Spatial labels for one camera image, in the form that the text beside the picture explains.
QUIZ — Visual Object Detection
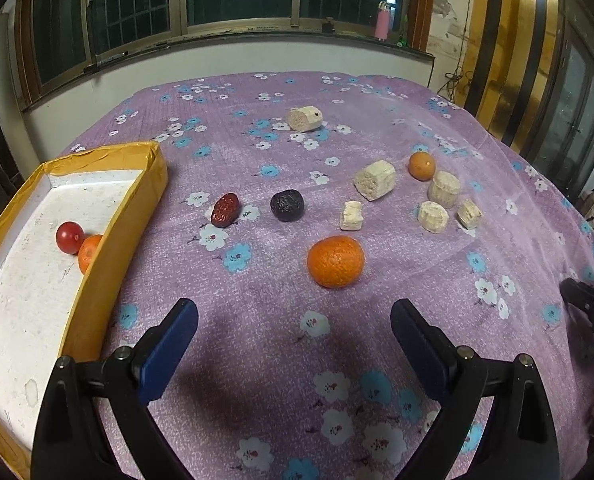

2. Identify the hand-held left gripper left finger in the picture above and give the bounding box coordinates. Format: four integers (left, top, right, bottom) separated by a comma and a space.
31, 297, 199, 480

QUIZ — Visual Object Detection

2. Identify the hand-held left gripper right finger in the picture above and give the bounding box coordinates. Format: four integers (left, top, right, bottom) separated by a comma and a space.
390, 298, 562, 480

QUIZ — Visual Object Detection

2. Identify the large orange mandarin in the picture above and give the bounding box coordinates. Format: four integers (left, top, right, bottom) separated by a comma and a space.
307, 235, 366, 289

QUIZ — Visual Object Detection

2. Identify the sugarcane piece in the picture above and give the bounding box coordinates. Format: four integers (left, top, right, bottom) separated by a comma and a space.
353, 160, 397, 203
339, 201, 366, 232
428, 171, 462, 209
287, 106, 324, 133
457, 199, 484, 231
417, 201, 450, 234

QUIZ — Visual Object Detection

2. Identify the yellow taped foam box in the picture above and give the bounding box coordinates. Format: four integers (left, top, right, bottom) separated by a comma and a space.
0, 141, 169, 480

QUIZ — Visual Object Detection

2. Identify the black wrinkled plum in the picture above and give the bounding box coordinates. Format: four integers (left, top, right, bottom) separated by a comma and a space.
270, 189, 305, 221

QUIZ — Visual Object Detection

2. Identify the small orange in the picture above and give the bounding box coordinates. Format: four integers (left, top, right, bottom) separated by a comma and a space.
78, 234, 104, 275
408, 152, 437, 181

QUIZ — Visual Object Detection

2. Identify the purple floral tablecloth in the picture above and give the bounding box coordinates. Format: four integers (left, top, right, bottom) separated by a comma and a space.
57, 70, 594, 480

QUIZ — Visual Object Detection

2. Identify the red cherry tomato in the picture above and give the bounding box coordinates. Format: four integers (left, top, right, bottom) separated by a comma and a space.
56, 221, 85, 255

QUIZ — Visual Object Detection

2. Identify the red jujube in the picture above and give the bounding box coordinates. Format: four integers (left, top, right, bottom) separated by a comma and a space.
210, 192, 241, 229

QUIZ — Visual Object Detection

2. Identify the glass door cabinet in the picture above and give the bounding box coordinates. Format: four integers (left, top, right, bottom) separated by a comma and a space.
464, 0, 594, 201

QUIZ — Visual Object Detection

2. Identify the pink water bottle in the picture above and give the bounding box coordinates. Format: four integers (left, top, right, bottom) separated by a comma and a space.
374, 1, 392, 41

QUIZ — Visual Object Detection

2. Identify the black hanging cable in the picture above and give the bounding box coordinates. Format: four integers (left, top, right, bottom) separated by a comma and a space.
442, 0, 478, 106

